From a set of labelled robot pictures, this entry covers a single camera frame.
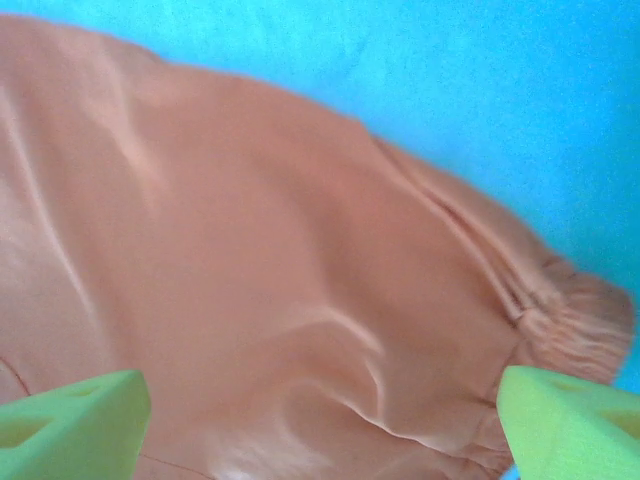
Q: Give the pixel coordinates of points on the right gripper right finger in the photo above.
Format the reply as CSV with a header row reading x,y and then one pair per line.
x,y
565,430

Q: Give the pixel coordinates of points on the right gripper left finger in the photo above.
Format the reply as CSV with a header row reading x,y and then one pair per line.
x,y
75,430

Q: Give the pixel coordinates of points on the orange shorts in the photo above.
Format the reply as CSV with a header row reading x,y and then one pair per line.
x,y
250,250

